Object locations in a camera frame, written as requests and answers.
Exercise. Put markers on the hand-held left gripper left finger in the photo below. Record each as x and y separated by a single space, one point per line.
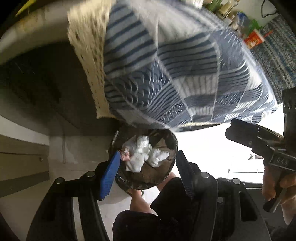
111 176

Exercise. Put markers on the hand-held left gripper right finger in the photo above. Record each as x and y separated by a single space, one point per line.
185 173

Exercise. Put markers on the person's right hand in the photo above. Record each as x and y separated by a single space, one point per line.
290 194

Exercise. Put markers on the bin with black bag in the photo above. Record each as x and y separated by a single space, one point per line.
161 171

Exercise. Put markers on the grey kitchen cabinet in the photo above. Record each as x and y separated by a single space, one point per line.
34 92

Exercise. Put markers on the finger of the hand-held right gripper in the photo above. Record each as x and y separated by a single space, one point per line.
245 140
249 129

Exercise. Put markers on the blue white plastic bag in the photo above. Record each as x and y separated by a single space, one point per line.
242 19

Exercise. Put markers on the large white tissue bundle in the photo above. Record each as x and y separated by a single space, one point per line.
135 163

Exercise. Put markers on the blue white patterned tablecloth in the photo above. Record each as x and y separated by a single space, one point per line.
161 69

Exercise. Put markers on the green packet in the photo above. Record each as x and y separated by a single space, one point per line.
254 26

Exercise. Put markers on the person's leg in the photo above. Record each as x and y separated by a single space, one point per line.
166 208

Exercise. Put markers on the pink red wrapper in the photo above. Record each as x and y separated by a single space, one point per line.
124 154

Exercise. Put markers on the small white wrapper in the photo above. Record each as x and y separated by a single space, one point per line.
142 143

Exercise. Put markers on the blue geometric patterned cloth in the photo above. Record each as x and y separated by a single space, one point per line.
277 55

